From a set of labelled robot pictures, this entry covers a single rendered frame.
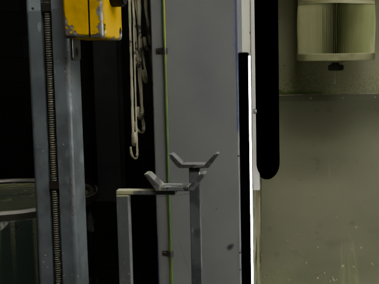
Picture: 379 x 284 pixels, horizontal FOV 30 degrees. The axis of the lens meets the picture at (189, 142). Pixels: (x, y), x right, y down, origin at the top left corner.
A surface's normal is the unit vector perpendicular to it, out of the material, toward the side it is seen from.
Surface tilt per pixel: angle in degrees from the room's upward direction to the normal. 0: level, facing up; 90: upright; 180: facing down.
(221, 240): 90
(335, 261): 57
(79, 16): 90
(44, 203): 90
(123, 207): 90
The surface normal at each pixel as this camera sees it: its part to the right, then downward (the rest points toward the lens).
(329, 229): -0.12, -0.45
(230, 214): -0.12, 0.11
